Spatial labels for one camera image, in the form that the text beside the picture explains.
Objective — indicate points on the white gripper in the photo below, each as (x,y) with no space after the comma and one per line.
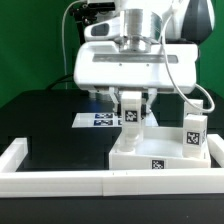
(101,65)

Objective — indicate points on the white square table top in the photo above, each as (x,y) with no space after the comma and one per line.
(160,148)

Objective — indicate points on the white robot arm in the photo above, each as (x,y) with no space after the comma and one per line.
(149,46)

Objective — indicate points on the white fiducial marker sheet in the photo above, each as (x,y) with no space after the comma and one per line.
(108,119)

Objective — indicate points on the white U-shaped obstacle fence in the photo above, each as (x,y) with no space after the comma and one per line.
(101,183)

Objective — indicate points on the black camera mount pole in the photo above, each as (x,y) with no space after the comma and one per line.
(86,14)

